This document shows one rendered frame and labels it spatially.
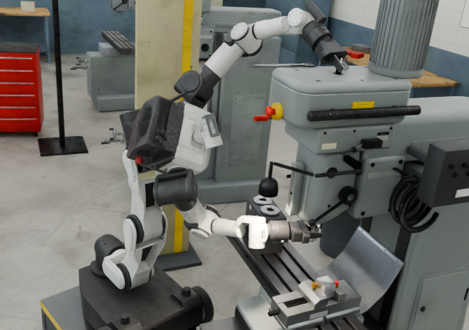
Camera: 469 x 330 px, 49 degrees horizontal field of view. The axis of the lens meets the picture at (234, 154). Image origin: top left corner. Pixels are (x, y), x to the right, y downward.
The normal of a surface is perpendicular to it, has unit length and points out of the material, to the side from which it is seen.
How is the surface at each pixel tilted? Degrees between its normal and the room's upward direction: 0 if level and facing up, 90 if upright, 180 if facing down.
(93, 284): 0
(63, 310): 0
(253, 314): 0
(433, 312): 88
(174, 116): 59
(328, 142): 90
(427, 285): 88
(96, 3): 90
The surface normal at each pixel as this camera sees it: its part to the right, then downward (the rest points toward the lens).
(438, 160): -0.92, 0.08
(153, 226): 0.66, 0.19
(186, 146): 0.60, -0.19
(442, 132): 0.38, 0.38
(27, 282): 0.08, -0.92
